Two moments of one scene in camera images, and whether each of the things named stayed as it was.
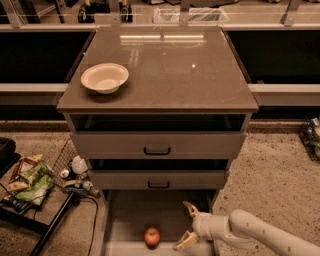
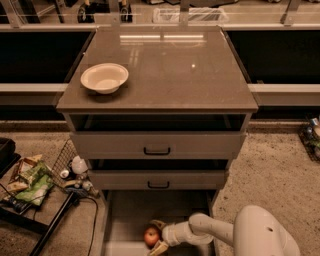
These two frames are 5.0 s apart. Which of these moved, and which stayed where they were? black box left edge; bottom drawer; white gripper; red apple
Moved: white gripper
Stayed: black box left edge; bottom drawer; red apple
